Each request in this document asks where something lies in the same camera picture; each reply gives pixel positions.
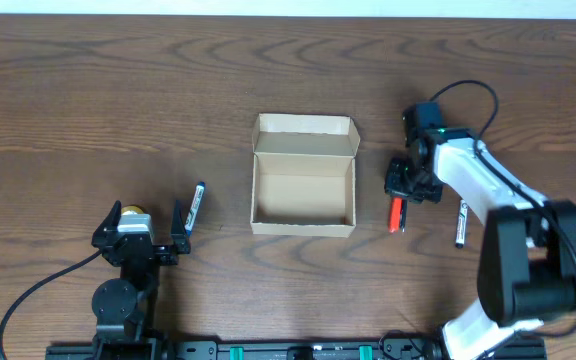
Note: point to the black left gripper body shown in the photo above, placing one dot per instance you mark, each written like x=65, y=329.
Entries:
x=135, y=245

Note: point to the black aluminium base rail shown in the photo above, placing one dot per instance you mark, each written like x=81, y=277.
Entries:
x=399, y=347

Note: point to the blue capped white marker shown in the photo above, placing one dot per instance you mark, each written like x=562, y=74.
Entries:
x=194, y=207

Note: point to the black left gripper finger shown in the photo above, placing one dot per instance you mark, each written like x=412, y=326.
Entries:
x=178, y=232
x=109, y=224

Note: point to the black capped white marker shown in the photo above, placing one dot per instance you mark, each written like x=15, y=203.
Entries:
x=461, y=224

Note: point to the open cardboard box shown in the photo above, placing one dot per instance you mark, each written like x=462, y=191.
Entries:
x=304, y=175

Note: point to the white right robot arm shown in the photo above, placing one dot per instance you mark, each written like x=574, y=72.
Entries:
x=527, y=266

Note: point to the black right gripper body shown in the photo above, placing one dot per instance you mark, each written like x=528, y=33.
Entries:
x=405, y=186

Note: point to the red and black multitool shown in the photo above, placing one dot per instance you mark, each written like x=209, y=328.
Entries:
x=395, y=214

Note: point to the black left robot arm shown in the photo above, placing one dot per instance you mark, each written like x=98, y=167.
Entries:
x=125, y=306

